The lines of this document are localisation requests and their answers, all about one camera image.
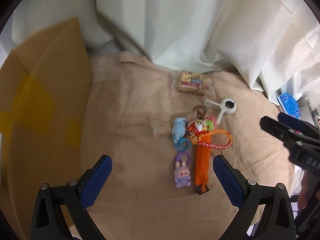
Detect blue plush keychain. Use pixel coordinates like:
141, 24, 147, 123
171, 117, 191, 152

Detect orange snack bar wrapper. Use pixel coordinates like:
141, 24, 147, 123
194, 135, 212, 195

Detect white plastic clip tool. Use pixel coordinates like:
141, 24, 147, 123
203, 98, 237, 125

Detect brown cardboard box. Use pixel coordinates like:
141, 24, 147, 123
1, 18, 93, 239

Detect red green plush keychain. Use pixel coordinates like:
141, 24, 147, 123
187, 116, 217, 135

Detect white curtain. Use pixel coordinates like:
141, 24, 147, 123
1, 0, 319, 106

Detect blue plastic package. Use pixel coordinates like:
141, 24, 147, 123
277, 93, 300, 119

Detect cookie snack packet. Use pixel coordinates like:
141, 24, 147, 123
171, 70, 212, 95

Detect person's right hand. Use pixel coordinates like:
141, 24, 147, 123
297, 171, 319, 211

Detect orange beaded strap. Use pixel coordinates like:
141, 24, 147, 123
197, 128, 234, 151

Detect purple bunny keychain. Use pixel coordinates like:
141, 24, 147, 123
174, 151, 191, 188

